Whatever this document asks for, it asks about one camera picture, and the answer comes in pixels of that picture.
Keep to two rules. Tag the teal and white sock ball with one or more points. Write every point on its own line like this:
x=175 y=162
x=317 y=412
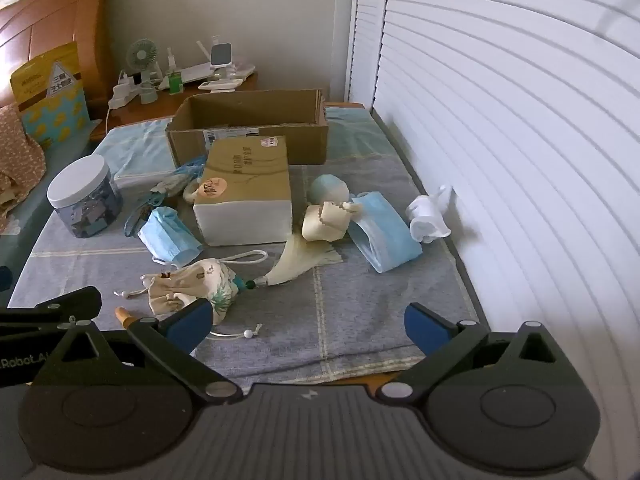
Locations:
x=327 y=187

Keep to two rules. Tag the small white screen device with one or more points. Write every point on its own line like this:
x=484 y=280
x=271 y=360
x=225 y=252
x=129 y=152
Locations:
x=220 y=55

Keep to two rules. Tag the white louvered doors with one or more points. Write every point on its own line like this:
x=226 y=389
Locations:
x=500 y=110

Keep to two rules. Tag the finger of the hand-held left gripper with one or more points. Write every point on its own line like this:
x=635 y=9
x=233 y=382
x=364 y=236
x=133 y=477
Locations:
x=75 y=300

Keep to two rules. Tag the wooden headboard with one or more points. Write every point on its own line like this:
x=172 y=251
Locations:
x=55 y=15

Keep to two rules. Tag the yellow bag with duck print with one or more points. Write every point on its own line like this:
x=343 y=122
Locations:
x=50 y=110

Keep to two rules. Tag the clear jar with white lid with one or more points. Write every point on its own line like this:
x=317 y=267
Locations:
x=82 y=200

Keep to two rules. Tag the floral brown cloth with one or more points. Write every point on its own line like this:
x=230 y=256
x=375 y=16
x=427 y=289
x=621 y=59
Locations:
x=20 y=155

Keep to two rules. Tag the wooden nightstand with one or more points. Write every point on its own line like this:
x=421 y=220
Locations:
x=150 y=110

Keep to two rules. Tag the light blue towel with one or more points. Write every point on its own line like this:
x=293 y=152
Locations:
x=135 y=145

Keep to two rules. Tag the teal towel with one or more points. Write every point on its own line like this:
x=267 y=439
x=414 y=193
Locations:
x=357 y=135

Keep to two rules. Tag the white router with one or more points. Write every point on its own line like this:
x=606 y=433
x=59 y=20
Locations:
x=197 y=72

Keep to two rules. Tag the blue face mask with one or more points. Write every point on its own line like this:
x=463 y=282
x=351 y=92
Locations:
x=385 y=240
x=167 y=237

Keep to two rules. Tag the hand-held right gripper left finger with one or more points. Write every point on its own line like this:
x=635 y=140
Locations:
x=187 y=322

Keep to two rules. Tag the white plush toy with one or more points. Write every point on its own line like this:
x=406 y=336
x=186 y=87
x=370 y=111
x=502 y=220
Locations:
x=425 y=215

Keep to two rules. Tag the small white desk fan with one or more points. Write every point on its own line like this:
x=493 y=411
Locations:
x=141 y=55

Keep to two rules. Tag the cream cloth piece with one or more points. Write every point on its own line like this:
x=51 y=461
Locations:
x=320 y=225

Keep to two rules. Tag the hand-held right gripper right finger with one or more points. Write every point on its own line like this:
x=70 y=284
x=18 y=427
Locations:
x=425 y=325

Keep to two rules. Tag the cardboard box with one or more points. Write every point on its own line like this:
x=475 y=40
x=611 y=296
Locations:
x=300 y=140

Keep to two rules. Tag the green spray bottle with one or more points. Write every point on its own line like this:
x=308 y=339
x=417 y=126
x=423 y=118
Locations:
x=174 y=82

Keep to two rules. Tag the brown paper tissue pack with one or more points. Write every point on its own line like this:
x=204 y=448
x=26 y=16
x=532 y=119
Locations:
x=240 y=185

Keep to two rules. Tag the white power strip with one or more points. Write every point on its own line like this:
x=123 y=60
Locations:
x=122 y=91

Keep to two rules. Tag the clear plastic wrapper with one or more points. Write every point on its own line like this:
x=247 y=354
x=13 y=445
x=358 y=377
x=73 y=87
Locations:
x=182 y=172

